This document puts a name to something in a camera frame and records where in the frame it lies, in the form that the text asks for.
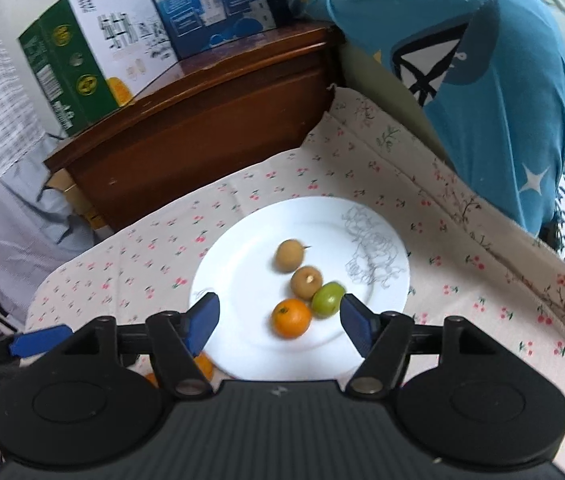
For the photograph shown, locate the small green fruit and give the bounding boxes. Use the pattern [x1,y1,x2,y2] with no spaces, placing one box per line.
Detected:
[311,282,347,318]

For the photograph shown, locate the brown longan fruit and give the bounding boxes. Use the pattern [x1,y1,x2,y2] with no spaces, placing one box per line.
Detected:
[290,266,323,301]
[274,240,307,273]

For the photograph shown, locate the large orange tangerine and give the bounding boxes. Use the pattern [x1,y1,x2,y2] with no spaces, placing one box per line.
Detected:
[194,352,214,382]

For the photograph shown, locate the orange tangerine on cloth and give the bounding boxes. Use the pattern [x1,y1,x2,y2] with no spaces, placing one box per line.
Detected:
[145,373,159,388]

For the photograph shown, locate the white floral plate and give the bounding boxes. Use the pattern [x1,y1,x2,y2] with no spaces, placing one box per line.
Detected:
[190,196,411,380]

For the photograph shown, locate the cherry print tablecloth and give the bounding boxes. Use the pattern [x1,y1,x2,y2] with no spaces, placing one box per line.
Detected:
[25,89,565,471]

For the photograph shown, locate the dark wooden cabinet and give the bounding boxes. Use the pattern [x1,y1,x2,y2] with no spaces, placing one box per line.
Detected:
[45,23,343,231]

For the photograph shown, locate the blue patterned cushion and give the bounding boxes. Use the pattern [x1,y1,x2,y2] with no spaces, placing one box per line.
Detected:
[292,0,565,235]

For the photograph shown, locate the green white cardboard box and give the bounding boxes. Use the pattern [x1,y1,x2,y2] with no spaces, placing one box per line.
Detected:
[19,0,177,136]

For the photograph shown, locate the blue cardboard box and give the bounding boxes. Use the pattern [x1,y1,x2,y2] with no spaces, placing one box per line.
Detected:
[153,0,276,58]

